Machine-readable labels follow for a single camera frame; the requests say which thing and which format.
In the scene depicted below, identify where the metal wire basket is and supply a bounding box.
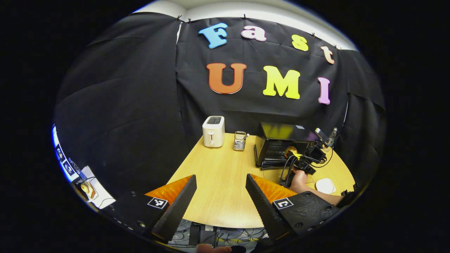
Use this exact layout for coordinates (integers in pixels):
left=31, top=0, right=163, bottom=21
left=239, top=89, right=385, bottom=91
left=233, top=131, right=248, bottom=151

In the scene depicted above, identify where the tangle of floor cables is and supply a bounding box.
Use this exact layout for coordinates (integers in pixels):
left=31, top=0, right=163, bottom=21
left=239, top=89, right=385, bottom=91
left=169, top=220, right=268, bottom=246

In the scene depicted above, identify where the blue white wall banner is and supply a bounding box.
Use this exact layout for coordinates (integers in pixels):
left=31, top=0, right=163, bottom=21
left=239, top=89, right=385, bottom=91
left=52, top=123, right=76, bottom=183

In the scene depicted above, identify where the brown round item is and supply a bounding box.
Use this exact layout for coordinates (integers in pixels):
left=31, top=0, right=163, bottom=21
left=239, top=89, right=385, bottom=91
left=81, top=181, right=96, bottom=201

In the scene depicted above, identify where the black power box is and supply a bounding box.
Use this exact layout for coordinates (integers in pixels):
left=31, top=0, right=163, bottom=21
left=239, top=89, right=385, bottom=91
left=188, top=222, right=217, bottom=246

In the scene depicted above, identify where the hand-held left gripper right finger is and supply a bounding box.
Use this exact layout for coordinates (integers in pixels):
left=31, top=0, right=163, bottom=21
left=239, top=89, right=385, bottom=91
left=245, top=173, right=341, bottom=240

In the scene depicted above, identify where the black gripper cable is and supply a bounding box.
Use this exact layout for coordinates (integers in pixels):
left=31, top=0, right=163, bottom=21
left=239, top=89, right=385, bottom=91
left=279, top=148, right=334, bottom=187

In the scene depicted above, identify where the black electric oven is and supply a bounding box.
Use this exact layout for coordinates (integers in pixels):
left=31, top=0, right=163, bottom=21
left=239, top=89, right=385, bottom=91
left=254, top=122, right=319, bottom=169

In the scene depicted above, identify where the white flat board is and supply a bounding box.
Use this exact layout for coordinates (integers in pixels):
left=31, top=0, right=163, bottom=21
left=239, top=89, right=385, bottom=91
left=72, top=165, right=116, bottom=209

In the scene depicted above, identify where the white toaster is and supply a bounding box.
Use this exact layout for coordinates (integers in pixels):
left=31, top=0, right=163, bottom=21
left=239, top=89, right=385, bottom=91
left=202, top=116, right=225, bottom=148

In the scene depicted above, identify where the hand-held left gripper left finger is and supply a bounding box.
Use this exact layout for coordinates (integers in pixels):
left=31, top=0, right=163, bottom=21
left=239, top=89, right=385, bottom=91
left=105, top=175, right=197, bottom=243

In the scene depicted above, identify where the white square plate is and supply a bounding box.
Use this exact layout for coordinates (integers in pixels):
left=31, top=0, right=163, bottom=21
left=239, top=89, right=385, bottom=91
left=315, top=178, right=336, bottom=195

